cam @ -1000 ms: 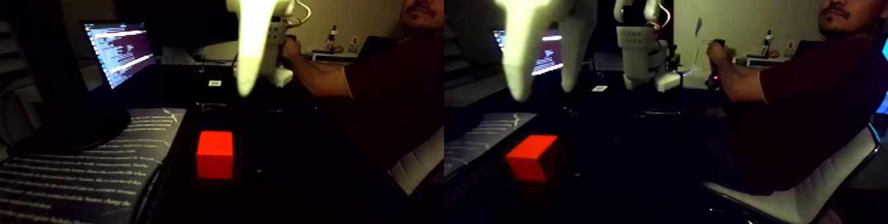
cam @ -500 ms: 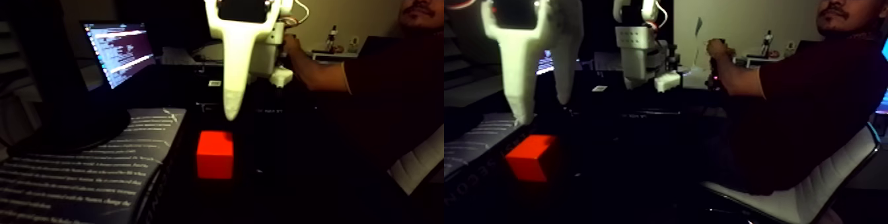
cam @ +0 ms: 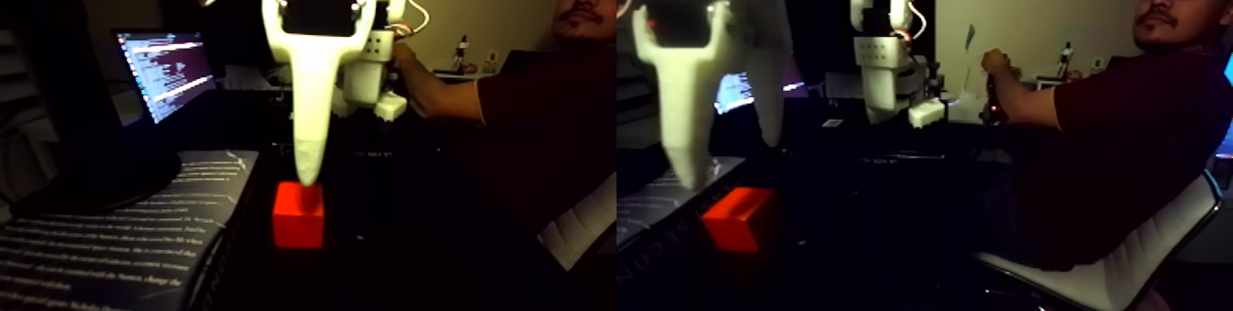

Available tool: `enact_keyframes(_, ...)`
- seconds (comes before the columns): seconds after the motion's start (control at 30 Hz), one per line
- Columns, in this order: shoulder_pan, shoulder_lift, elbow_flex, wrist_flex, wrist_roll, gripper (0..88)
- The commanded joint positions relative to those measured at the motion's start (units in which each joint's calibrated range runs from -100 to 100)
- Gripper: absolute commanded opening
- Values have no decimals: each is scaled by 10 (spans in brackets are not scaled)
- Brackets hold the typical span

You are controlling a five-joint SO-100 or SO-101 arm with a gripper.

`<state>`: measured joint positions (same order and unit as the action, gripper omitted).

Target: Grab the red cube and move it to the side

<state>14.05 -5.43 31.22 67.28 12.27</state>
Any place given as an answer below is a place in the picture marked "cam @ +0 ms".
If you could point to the white wall socket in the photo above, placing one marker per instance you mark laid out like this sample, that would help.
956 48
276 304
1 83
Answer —
491 59

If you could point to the dark leader arm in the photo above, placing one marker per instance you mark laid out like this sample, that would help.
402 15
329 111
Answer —
992 106

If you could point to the person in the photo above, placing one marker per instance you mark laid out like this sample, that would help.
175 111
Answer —
1146 149

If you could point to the person's left hand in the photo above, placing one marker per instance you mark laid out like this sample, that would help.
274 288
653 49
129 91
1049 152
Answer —
996 64

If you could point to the red cube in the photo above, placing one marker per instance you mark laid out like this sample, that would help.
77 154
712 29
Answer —
299 221

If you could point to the open laptop with lit screen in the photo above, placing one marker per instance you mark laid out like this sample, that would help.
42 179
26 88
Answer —
166 72

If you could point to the black book with white text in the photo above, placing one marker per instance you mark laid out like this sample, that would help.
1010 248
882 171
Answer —
116 245

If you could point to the small bottle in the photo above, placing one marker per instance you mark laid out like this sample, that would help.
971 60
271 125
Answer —
461 58

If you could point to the white office chair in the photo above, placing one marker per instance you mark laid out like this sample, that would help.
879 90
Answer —
1137 274

